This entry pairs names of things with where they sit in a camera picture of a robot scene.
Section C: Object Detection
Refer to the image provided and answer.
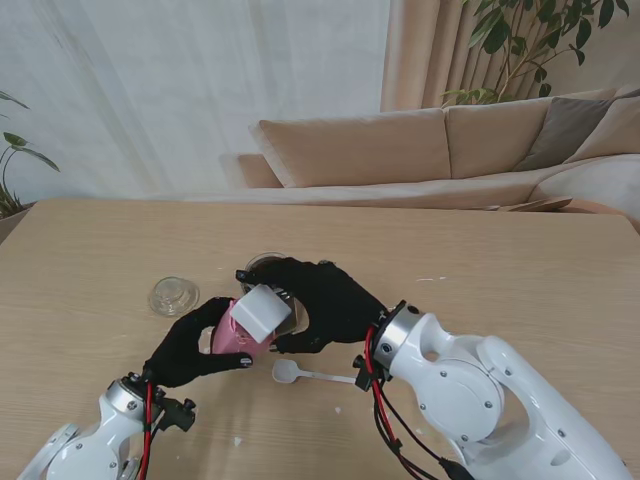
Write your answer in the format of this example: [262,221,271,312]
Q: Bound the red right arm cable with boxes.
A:
[364,324,476,480]

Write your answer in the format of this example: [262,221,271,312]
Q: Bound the white square jar lid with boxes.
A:
[229,284,292,345]

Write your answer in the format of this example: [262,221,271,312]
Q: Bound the sheer white curtain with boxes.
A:
[0,0,394,201]

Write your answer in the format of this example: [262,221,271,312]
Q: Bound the white plastic spoon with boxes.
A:
[271,358,359,386]

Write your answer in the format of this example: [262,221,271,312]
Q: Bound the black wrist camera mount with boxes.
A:
[352,353,386,394]
[159,397,199,432]

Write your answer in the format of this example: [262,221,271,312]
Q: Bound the flat wooden tray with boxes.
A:
[482,197,574,214]

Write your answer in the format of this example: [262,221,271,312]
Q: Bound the beige planter box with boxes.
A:
[0,202,34,246]

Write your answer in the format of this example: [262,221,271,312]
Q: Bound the glass jar of coffee beans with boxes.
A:
[238,252,311,336]

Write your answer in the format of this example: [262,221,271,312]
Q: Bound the white throw blanket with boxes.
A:
[529,153,640,221]

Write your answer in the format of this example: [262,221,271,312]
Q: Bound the red left arm cable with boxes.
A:
[137,382,159,480]

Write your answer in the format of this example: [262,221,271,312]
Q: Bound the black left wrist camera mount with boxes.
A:
[159,397,199,432]

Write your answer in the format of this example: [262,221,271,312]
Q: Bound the beige pleated curtain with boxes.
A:
[379,0,640,112]

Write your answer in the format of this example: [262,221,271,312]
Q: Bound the beige fabric sofa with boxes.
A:
[219,87,640,221]

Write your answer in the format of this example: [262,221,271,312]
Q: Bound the small green houseplant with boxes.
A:
[0,89,61,219]

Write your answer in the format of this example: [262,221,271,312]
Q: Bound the pink square coffee jar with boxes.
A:
[208,298,275,359]

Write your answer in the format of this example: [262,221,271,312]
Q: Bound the clear glass jar lid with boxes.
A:
[147,276,201,318]

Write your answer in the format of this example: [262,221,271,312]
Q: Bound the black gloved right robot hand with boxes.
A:
[234,257,389,355]

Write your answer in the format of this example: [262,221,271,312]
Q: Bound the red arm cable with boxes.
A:
[364,324,476,480]
[137,382,159,480]

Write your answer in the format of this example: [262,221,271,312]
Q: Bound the tall leafy green plant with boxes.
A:
[439,0,632,107]

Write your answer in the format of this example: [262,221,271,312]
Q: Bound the grey sofa cushion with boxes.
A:
[514,96,619,173]

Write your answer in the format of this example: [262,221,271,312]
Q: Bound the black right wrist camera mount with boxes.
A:
[352,353,386,394]

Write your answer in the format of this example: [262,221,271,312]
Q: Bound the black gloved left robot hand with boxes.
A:
[143,295,255,390]

